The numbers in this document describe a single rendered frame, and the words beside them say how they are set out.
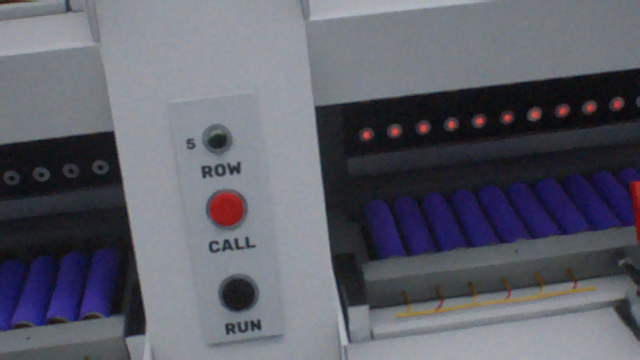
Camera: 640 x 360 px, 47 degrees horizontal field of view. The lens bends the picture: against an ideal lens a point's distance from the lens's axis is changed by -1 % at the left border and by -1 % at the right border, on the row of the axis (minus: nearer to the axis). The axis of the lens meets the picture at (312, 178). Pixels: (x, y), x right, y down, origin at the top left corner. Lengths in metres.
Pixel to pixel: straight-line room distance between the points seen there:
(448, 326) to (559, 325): 0.06
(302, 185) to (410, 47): 0.08
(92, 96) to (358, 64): 0.13
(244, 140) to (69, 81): 0.09
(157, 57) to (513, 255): 0.24
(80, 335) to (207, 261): 0.11
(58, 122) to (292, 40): 0.12
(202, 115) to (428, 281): 0.18
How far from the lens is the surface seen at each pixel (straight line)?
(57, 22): 0.39
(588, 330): 0.46
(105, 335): 0.44
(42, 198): 0.55
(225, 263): 0.36
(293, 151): 0.35
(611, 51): 0.40
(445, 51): 0.37
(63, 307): 0.47
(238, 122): 0.35
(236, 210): 0.35
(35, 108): 0.37
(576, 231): 0.50
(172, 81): 0.35
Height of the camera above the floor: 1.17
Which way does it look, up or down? 12 degrees down
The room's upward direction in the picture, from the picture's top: 6 degrees counter-clockwise
